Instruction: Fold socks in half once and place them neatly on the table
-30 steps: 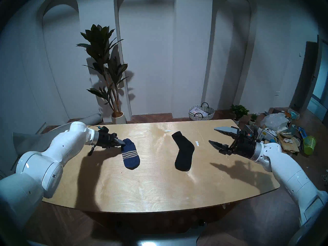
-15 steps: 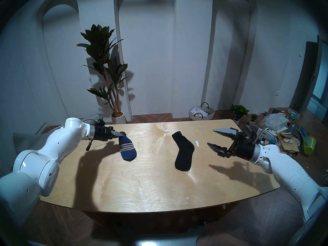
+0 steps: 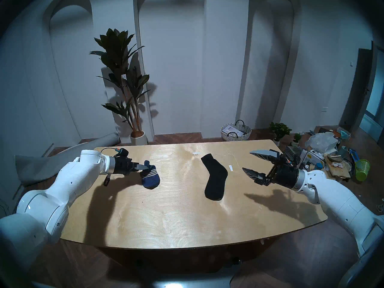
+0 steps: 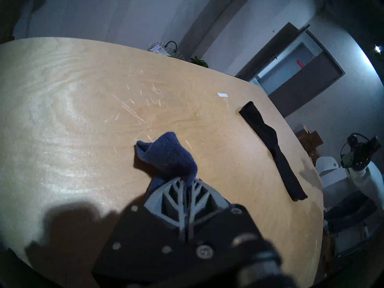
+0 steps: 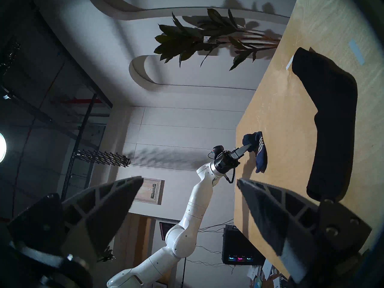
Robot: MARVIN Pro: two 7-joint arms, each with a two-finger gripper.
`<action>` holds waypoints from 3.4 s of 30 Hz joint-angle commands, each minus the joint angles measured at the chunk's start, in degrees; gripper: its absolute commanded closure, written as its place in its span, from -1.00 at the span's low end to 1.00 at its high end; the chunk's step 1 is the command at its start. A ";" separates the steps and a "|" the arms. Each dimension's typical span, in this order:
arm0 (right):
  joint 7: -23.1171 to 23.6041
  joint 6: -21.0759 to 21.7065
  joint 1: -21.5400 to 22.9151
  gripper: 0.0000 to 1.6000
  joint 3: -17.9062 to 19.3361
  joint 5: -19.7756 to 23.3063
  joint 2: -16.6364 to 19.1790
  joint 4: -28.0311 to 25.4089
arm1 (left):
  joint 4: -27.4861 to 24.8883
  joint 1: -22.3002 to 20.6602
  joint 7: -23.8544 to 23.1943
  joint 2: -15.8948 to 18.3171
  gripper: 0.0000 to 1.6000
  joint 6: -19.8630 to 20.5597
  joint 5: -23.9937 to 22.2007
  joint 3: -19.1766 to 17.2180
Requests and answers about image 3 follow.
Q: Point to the white plastic bag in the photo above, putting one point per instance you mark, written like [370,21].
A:
[322,142]

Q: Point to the dark wooden door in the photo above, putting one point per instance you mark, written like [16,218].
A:
[357,89]

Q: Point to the teal box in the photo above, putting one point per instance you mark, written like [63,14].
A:
[344,133]

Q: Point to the black sock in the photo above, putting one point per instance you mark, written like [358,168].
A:
[216,176]

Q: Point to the tiny potted green plant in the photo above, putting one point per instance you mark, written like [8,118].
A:
[297,138]

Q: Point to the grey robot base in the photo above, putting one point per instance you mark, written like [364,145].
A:
[192,280]

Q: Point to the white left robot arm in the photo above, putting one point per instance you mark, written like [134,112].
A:
[75,176]

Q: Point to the green mesh waste basket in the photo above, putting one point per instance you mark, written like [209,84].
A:
[362,170]

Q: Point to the white cardboard box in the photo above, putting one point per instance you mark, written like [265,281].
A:
[315,157]

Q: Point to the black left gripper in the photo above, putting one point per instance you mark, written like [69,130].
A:
[123,165]

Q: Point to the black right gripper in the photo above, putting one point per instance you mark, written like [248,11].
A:
[283,173]

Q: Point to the tall potted leafy plant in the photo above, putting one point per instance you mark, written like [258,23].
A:
[117,56]

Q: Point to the blue sock with beige stripes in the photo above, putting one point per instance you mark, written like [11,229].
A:
[151,179]

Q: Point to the magazine in woven basket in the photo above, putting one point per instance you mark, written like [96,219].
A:
[233,130]

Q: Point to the small potted green plant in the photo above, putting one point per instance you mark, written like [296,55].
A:
[280,130]

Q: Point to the grey rolled mat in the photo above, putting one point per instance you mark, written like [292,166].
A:
[45,167]

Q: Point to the blue lid jar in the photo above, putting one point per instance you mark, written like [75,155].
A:
[318,166]

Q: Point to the black orange left wrist camera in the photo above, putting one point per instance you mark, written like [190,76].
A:
[122,152]

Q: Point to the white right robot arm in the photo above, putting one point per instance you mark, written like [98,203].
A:
[339,200]

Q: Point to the wooden board with clutter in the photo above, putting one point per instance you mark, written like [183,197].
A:
[337,169]

